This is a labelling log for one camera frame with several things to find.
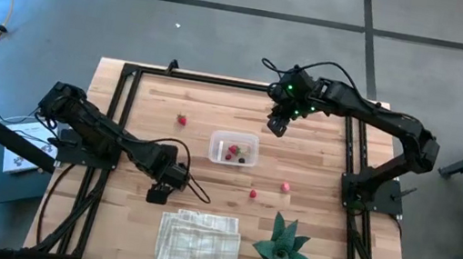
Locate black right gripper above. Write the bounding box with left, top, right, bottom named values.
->
left=265, top=74, right=318, bottom=142

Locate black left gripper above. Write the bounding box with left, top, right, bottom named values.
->
left=146, top=157, right=193, bottom=209

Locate green artificial succulent plant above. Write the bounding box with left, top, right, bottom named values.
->
left=250, top=208, right=333, bottom=259

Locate clear plastic tupperware container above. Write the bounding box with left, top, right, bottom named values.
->
left=206, top=127, right=263, bottom=170

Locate white plaid dish towel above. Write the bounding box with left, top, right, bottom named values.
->
left=154, top=205, right=246, bottom=259

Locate white printed cardboard box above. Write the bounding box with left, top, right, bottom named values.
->
left=0, top=116, right=62, bottom=181

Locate black desk beam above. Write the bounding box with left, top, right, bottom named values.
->
left=0, top=104, right=65, bottom=174

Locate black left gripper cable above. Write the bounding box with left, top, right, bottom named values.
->
left=125, top=132, right=220, bottom=204

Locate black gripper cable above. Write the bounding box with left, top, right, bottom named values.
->
left=259, top=51, right=361, bottom=94
left=125, top=132, right=220, bottom=204

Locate black aluminium table frame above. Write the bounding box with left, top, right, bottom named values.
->
left=22, top=42, right=438, bottom=259

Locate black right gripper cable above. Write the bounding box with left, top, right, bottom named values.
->
left=259, top=51, right=361, bottom=94

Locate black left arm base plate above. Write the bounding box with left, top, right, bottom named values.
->
left=55, top=126, right=124, bottom=172

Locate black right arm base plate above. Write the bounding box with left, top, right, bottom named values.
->
left=337, top=171, right=408, bottom=216

